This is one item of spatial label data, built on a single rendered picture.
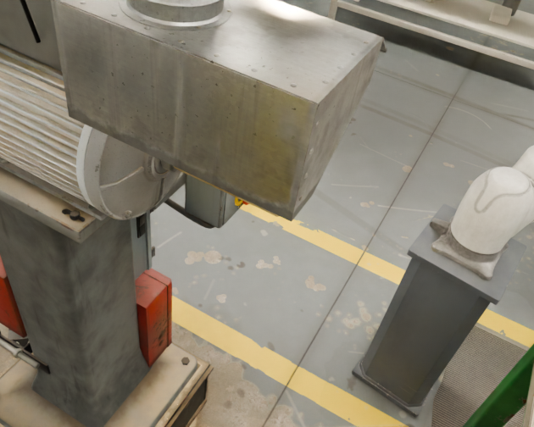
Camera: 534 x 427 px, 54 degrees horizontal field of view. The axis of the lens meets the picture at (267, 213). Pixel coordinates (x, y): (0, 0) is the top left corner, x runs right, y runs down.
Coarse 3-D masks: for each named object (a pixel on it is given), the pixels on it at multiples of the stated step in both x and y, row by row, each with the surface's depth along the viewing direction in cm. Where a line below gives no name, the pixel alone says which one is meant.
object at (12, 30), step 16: (0, 0) 69; (16, 0) 67; (32, 0) 66; (48, 0) 64; (0, 16) 71; (16, 16) 69; (32, 16) 68; (48, 16) 66; (0, 32) 73; (16, 32) 71; (48, 32) 68; (16, 48) 73; (32, 48) 71; (48, 48) 70; (48, 64) 71
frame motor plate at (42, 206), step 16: (0, 176) 92; (16, 176) 92; (0, 192) 90; (16, 192) 89; (32, 192) 90; (48, 192) 90; (32, 208) 88; (48, 208) 88; (64, 208) 88; (48, 224) 88; (64, 224) 86; (80, 224) 86; (96, 224) 88; (80, 240) 86
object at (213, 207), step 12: (192, 180) 112; (192, 192) 114; (204, 192) 112; (216, 192) 110; (168, 204) 120; (192, 204) 116; (204, 204) 114; (216, 204) 112; (228, 204) 114; (240, 204) 121; (192, 216) 123; (204, 216) 117; (216, 216) 115; (228, 216) 117
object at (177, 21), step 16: (128, 0) 54; (144, 0) 50; (160, 0) 50; (176, 0) 50; (192, 0) 50; (208, 0) 51; (224, 0) 57; (128, 16) 52; (144, 16) 52; (160, 16) 51; (176, 16) 51; (192, 16) 51; (208, 16) 52; (224, 16) 54
